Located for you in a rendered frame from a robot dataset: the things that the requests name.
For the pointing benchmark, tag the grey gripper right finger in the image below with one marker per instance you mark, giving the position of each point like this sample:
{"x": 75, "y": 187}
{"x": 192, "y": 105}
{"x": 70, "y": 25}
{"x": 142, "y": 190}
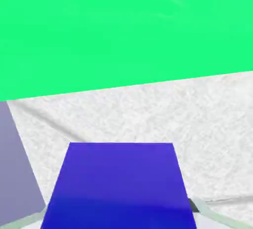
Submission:
{"x": 207, "y": 218}

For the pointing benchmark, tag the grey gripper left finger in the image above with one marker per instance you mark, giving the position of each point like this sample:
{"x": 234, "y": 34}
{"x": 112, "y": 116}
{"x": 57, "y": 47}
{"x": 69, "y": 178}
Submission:
{"x": 27, "y": 221}

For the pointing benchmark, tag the small blue cube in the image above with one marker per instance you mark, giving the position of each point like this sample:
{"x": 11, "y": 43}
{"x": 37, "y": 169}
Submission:
{"x": 120, "y": 185}

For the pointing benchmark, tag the large green box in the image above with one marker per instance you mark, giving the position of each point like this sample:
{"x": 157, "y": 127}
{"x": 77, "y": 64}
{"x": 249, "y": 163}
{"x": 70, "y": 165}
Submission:
{"x": 118, "y": 31}

